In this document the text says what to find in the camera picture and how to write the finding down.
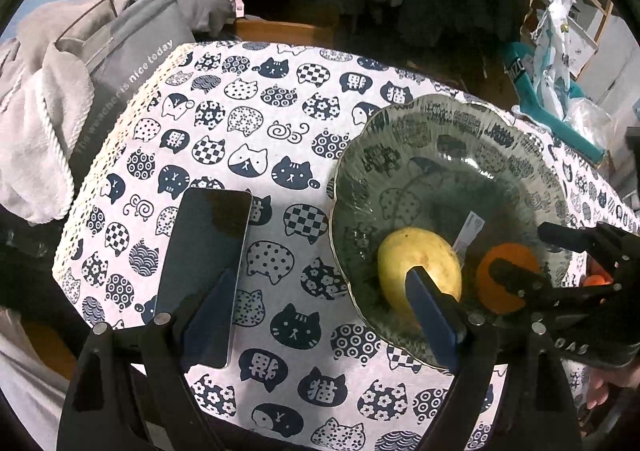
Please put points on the cat-print tablecloth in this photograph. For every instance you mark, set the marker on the cat-print tablecloth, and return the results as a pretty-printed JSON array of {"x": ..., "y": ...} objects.
[{"x": 300, "y": 166}]

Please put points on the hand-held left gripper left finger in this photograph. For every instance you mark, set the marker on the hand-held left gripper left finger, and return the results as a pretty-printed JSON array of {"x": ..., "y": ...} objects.
[{"x": 210, "y": 316}]

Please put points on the small tangerine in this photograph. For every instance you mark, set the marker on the small tangerine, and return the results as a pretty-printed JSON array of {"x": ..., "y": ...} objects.
[{"x": 595, "y": 280}]

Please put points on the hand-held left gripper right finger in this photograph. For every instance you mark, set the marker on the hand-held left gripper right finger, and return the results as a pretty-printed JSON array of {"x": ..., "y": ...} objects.
[{"x": 432, "y": 316}]

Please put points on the beige fleece garment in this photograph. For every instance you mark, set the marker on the beige fleece garment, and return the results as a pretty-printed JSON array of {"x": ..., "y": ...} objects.
[{"x": 30, "y": 131}]

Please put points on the white patterned box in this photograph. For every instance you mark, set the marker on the white patterned box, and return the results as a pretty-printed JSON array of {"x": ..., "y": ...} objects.
[{"x": 582, "y": 48}]

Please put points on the black smartphone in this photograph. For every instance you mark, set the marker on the black smartphone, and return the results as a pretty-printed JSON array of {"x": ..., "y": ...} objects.
[{"x": 200, "y": 241}]

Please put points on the grey tote bag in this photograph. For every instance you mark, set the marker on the grey tote bag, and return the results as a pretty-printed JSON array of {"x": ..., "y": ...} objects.
[{"x": 135, "y": 46}]

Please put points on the person's right hand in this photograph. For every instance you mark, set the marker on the person's right hand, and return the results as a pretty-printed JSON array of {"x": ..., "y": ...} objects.
[{"x": 600, "y": 388}]

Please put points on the large orange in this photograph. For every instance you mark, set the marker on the large orange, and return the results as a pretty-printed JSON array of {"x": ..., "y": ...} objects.
[{"x": 515, "y": 253}]

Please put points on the yellow-green pear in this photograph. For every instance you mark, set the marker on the yellow-green pear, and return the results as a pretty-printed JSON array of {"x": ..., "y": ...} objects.
[{"x": 415, "y": 251}]

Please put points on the ribbed glass bowl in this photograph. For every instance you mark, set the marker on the ribbed glass bowl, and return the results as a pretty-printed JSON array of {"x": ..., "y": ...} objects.
[{"x": 400, "y": 171}]

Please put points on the teal box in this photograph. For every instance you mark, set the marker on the teal box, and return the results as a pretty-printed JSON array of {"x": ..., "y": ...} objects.
[{"x": 525, "y": 81}]

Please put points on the white paper label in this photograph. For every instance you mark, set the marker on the white paper label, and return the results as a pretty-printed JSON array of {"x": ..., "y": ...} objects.
[{"x": 470, "y": 231}]

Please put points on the white printed plastic bag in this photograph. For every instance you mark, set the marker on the white printed plastic bag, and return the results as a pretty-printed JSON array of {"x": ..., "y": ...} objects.
[{"x": 555, "y": 61}]

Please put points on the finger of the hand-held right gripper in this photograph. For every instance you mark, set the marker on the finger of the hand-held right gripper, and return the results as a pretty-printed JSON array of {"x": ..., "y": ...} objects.
[
  {"x": 565, "y": 236},
  {"x": 525, "y": 283}
]

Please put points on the clear plastic bag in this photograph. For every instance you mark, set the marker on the clear plastic bag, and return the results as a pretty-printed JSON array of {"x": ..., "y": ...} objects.
[{"x": 585, "y": 118}]

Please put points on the person's light grey clothing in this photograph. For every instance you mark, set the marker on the person's light grey clothing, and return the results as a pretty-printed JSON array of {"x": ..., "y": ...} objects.
[{"x": 25, "y": 391}]

